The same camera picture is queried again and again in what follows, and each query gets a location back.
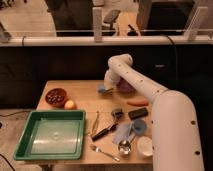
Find blue sponge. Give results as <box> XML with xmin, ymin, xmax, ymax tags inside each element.
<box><xmin>97</xmin><ymin>85</ymin><xmax>112</xmax><ymax>94</ymax></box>

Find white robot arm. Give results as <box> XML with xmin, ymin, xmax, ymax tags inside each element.
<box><xmin>104</xmin><ymin>54</ymin><xmax>205</xmax><ymax>171</ymax></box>

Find green plastic tray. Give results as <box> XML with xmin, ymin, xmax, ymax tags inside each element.
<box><xmin>14</xmin><ymin>110</ymin><xmax>86</xmax><ymax>161</ymax></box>

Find purple bowl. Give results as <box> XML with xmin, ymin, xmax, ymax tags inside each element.
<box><xmin>117</xmin><ymin>78</ymin><xmax>135</xmax><ymax>93</ymax></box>

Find orange carrot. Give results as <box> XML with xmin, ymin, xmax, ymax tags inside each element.
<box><xmin>127</xmin><ymin>100</ymin><xmax>149</xmax><ymax>107</ymax></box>

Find wooden table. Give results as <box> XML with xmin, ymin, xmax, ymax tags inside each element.
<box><xmin>37</xmin><ymin>80</ymin><xmax>152</xmax><ymax>166</ymax></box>

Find yellow green tongs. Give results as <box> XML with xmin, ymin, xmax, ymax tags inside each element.
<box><xmin>91</xmin><ymin>111</ymin><xmax>100</xmax><ymax>136</ymax></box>

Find yellow round fruit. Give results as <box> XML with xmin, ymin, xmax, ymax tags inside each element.
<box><xmin>64</xmin><ymin>100</ymin><xmax>76</xmax><ymax>110</ymax></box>

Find black rectangular block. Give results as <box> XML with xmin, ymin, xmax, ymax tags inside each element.
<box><xmin>128</xmin><ymin>108</ymin><xmax>148</xmax><ymax>120</ymax></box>

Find blue cloth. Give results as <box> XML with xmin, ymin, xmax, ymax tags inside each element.
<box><xmin>112</xmin><ymin>123</ymin><xmax>135</xmax><ymax>145</ymax></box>

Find blue plastic cup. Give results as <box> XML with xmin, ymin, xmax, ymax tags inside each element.
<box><xmin>132</xmin><ymin>119</ymin><xmax>147</xmax><ymax>136</ymax></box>

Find brown bowl with nuts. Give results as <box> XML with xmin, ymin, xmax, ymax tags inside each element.
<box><xmin>45</xmin><ymin>88</ymin><xmax>67</xmax><ymax>108</ymax></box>

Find white railing bar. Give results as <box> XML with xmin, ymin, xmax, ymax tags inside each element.
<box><xmin>0</xmin><ymin>35</ymin><xmax>213</xmax><ymax>47</ymax></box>

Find silver fork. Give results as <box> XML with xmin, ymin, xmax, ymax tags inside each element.
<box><xmin>90</xmin><ymin>144</ymin><xmax>120</xmax><ymax>162</ymax></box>

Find silver measuring spoon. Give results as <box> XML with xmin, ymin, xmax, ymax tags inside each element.
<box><xmin>118</xmin><ymin>135</ymin><xmax>135</xmax><ymax>156</ymax></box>

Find black office chair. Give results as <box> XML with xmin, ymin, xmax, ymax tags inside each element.
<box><xmin>102</xmin><ymin>9</ymin><xmax>120</xmax><ymax>36</ymax></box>

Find black handled brush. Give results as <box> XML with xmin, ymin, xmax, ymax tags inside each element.
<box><xmin>92</xmin><ymin>108</ymin><xmax>123</xmax><ymax>141</ymax></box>

